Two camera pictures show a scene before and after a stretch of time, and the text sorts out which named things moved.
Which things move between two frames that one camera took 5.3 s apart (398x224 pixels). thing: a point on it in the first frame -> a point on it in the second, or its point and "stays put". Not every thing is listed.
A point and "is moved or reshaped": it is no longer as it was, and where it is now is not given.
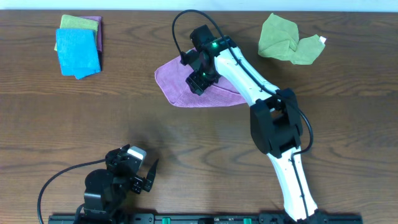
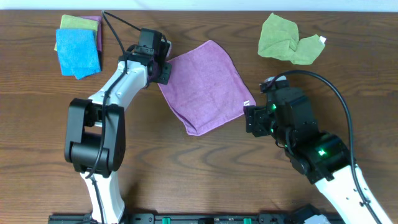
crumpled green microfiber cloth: (279, 38) stays put
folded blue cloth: (78, 53) stays put
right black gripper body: (196, 83) -> (256, 120)
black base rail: (204, 218) stays put
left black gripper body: (140, 183) -> (165, 73)
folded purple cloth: (99, 18) stays put
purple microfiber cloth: (171, 78) is moved or reshaped
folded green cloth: (71, 22) stays put
